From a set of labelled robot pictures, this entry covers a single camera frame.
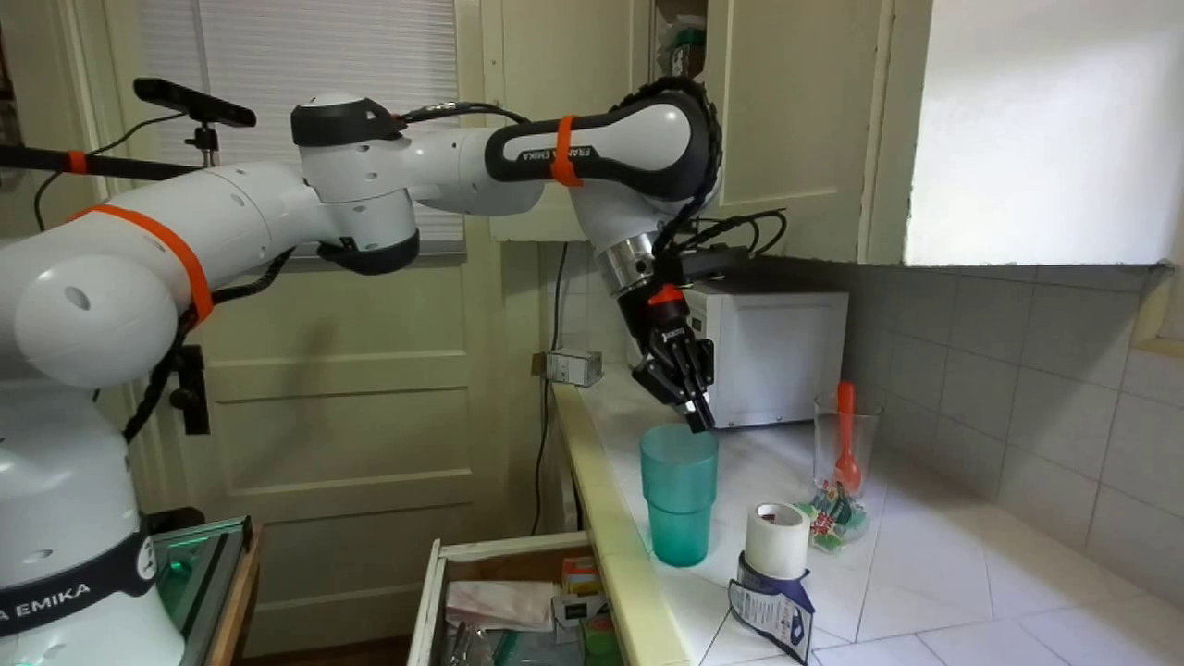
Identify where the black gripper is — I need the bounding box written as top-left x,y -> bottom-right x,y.
609,233 -> 714,432

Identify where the black camera on stand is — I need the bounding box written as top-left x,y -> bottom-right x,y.
134,77 -> 257,126

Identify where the teal plastic cup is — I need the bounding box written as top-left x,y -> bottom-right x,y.
641,423 -> 719,568

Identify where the open drawer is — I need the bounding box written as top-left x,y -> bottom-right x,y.
406,532 -> 625,666

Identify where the green snack packet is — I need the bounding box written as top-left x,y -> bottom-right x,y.
804,494 -> 867,548

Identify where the white microwave oven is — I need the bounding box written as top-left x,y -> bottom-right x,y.
689,285 -> 847,431

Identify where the clear drinking glass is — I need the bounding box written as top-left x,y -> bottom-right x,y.
810,412 -> 876,499

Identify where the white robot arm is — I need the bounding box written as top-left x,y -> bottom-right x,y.
0,77 -> 723,666

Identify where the closed cabinet door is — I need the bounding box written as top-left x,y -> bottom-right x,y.
703,0 -> 931,263

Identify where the orange plastic spoon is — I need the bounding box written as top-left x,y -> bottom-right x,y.
835,380 -> 862,494

